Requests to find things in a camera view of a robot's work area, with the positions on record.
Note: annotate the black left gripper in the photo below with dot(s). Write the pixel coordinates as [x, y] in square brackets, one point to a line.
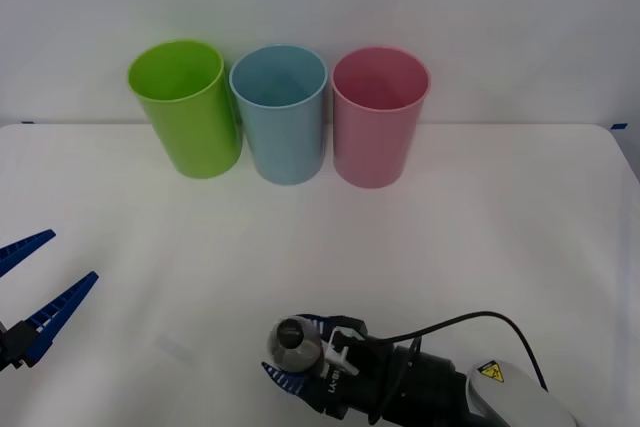
[4, 349]

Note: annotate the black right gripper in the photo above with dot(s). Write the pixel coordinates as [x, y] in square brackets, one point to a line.
[367, 377]

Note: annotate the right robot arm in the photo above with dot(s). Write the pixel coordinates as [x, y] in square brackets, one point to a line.
[500, 397]

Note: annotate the pink plastic bin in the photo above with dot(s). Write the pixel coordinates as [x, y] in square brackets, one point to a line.
[372, 147]

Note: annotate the green plastic bin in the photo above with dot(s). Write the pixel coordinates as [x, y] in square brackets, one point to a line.
[195, 137]

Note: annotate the pale blue plastic bin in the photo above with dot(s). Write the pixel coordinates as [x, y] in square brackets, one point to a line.
[285, 142]

